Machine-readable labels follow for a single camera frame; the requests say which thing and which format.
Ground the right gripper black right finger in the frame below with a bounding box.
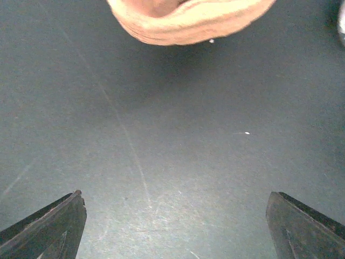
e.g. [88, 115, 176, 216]
[266, 192, 344, 259]

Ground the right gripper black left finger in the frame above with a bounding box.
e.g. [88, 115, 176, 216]
[1, 190, 87, 258]

